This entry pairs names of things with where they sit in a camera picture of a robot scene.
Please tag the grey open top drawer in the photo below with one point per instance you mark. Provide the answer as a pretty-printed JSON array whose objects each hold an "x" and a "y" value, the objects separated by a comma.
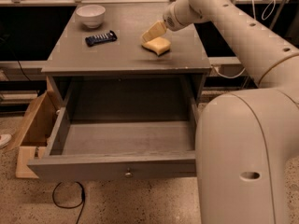
[{"x": 81, "y": 150}]

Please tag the yellow sponge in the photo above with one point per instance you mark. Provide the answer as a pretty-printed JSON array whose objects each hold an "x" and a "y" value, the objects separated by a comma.
[{"x": 158, "y": 45}]

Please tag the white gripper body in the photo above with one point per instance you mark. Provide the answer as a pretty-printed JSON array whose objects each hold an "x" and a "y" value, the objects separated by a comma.
[{"x": 171, "y": 20}]

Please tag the dark blue snack bar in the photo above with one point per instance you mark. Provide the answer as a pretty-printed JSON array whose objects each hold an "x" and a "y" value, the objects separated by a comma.
[{"x": 100, "y": 39}]

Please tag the grey metal rail beam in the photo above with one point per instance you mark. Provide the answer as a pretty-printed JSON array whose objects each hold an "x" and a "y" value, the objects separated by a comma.
[{"x": 228, "y": 67}]

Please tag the red white shoe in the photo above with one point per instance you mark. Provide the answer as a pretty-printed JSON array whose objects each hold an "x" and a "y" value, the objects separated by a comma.
[{"x": 4, "y": 139}]

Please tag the light wooden box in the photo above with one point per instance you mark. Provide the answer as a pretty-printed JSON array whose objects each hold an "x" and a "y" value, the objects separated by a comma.
[{"x": 32, "y": 136}]

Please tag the grey wooden cabinet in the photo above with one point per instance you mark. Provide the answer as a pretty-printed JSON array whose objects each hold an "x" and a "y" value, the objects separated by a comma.
[{"x": 121, "y": 80}]

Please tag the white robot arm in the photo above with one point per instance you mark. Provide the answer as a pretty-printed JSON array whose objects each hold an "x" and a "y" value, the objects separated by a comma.
[{"x": 244, "y": 138}]

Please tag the round metal drawer knob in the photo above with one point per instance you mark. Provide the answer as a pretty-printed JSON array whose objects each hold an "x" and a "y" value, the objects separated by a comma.
[{"x": 128, "y": 173}]

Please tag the white ceramic bowl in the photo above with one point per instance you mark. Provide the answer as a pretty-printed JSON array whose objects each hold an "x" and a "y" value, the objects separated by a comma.
[{"x": 92, "y": 16}]

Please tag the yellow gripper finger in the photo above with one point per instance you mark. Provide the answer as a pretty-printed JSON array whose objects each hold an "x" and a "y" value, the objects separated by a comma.
[{"x": 157, "y": 29}]

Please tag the metal diagonal pole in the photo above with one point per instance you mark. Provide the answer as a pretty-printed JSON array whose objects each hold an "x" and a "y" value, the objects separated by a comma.
[{"x": 275, "y": 19}]

